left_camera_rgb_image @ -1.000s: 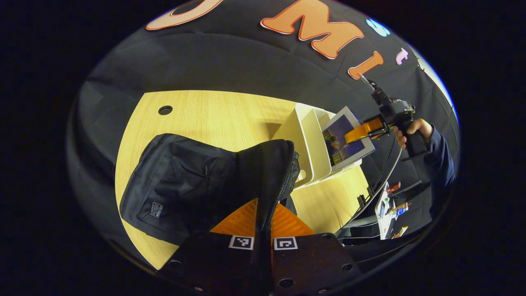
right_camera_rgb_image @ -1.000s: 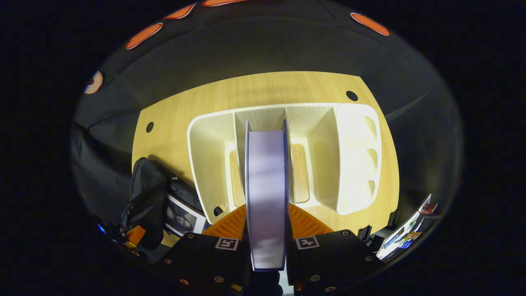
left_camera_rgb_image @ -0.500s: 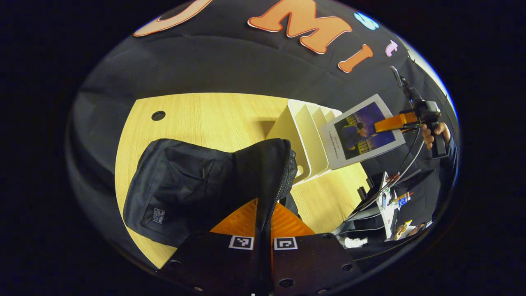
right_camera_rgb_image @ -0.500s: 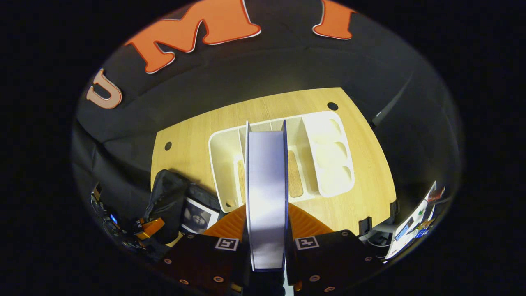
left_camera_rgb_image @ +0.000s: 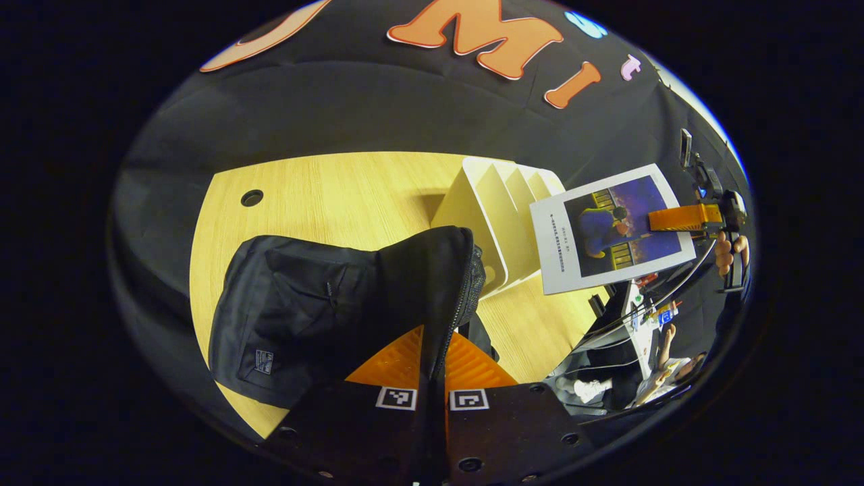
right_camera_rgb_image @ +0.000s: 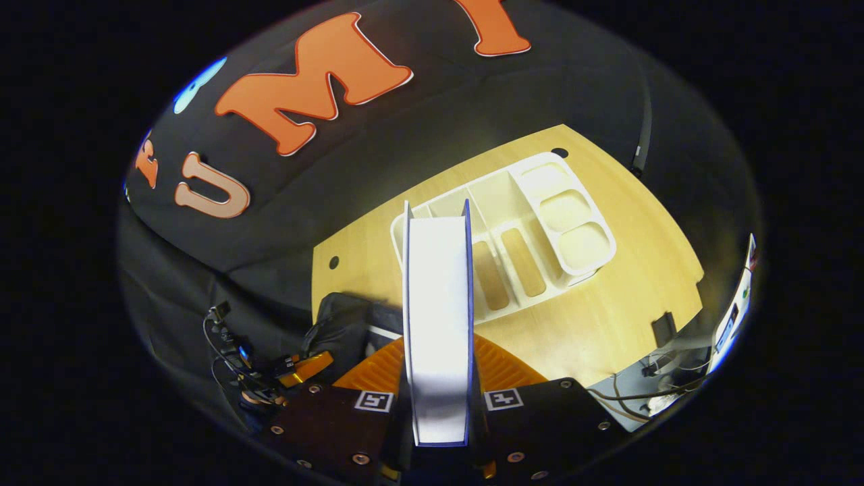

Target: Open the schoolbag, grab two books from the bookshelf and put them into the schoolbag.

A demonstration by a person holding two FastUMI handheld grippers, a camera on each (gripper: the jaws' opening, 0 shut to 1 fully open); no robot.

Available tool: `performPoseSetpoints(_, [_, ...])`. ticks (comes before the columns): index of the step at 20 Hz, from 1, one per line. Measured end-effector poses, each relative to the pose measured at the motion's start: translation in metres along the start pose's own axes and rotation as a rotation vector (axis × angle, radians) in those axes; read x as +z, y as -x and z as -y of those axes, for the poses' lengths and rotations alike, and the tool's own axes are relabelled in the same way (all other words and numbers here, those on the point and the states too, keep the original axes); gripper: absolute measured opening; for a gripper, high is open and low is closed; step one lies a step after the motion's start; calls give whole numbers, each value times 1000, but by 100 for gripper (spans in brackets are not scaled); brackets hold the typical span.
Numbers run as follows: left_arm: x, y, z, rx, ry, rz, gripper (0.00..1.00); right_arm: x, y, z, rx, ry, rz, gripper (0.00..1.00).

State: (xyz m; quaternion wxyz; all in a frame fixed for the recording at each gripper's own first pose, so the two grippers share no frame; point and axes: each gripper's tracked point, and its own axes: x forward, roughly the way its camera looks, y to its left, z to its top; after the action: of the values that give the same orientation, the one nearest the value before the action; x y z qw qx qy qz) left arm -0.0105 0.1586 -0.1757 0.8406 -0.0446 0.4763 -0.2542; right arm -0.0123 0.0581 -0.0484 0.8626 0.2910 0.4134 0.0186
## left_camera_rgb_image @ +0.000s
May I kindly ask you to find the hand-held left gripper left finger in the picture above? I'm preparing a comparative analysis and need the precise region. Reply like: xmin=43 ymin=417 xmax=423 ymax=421
xmin=265 ymin=326 xmax=427 ymax=486

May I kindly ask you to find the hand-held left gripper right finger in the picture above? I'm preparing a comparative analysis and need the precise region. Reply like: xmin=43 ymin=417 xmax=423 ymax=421
xmin=442 ymin=329 xmax=596 ymax=486

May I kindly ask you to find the purple cover book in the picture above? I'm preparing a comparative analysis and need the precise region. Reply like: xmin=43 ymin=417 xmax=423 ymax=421
xmin=530 ymin=163 xmax=697 ymax=296

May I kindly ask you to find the black schoolbag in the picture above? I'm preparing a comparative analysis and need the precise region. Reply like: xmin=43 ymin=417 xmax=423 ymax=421
xmin=208 ymin=226 xmax=500 ymax=410

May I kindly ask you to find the white bookshelf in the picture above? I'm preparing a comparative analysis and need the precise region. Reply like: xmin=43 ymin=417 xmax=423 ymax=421
xmin=431 ymin=157 xmax=566 ymax=301

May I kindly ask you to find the white shoe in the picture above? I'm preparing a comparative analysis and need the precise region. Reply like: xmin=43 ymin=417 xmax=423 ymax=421
xmin=574 ymin=377 xmax=614 ymax=404

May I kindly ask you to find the white side desk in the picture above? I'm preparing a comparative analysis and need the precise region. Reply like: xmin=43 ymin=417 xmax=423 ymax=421
xmin=607 ymin=273 xmax=682 ymax=379

